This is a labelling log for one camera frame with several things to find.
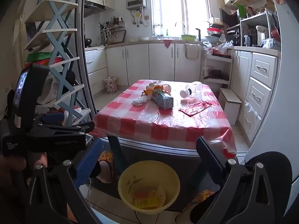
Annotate yellow orange wrapper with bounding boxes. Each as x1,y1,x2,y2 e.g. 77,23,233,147
134,185,167,209

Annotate white kettle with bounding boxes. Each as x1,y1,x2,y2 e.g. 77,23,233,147
256,25,269,46

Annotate blue white shelf rack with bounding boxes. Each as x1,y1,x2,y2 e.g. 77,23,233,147
23,0,94,126

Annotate silver foil bag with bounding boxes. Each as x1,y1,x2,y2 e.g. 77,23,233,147
260,38,279,49

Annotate crumpled clear plastic wrapper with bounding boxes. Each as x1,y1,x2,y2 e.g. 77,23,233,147
153,80,172,93

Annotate white plastic bag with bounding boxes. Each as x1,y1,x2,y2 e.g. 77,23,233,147
133,95,150,107

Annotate blue milk carton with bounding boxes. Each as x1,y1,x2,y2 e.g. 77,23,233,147
152,91,174,110

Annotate utensil rack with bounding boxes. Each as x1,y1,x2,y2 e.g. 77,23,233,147
100,20,127,45

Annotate clear plastic film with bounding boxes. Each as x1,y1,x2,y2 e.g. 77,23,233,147
244,100,262,122

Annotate clear plastic bags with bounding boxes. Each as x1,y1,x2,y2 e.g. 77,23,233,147
203,40,234,55

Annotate black microwave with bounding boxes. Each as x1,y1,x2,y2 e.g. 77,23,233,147
220,8,241,46

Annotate green plastic item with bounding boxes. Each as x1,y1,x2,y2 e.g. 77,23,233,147
26,52,52,62

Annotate metal shelf rack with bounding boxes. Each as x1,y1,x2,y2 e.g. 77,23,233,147
239,12,278,47

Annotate chrome faucet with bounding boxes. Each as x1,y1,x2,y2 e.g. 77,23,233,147
175,21,187,36

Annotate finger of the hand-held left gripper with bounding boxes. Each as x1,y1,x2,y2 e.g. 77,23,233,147
35,112,66,125
45,121,95,136

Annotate red checkered tablecloth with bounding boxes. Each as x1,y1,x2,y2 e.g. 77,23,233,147
89,79,237,159

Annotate white step stool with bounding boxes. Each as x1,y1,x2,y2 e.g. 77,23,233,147
219,87,242,125

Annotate person's left hand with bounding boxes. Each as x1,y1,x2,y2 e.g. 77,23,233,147
0,153,48,180

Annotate floral trash can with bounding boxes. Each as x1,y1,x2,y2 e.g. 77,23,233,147
104,77,118,94

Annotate orange peel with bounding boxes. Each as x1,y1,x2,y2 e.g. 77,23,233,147
145,85,164,96

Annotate stack of bowls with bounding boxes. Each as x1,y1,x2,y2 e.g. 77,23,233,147
206,27,223,43

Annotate window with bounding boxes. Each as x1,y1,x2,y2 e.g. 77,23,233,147
151,0,211,38

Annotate clear plastic bottle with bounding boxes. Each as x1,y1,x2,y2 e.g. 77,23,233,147
180,81,204,98

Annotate white trolley rack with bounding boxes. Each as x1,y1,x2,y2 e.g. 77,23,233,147
202,52,233,89

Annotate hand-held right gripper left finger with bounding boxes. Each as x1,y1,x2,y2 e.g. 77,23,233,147
27,138,104,224

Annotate white base cabinets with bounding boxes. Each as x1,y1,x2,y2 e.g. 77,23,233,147
105,42,202,87
84,47,108,91

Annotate range hood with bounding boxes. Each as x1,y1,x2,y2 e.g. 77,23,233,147
84,0,105,17

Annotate red plastic item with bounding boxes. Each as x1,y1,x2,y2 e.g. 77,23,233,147
26,59,63,69

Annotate grey sliding door frame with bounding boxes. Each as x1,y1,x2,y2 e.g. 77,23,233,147
77,0,100,117

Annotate dark pan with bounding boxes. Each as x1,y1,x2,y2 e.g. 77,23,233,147
203,69,230,80

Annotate red white shoes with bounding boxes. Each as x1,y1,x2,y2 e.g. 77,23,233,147
58,106,90,124

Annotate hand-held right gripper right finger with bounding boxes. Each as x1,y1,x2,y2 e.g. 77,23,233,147
196,136,277,224

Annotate yellow plastic basin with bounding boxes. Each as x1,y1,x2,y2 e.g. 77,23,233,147
117,160,181,214

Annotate red wrapper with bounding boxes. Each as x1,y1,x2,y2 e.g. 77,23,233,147
179,100,212,117

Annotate white drawer cabinet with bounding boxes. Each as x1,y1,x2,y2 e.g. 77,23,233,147
234,49,279,143

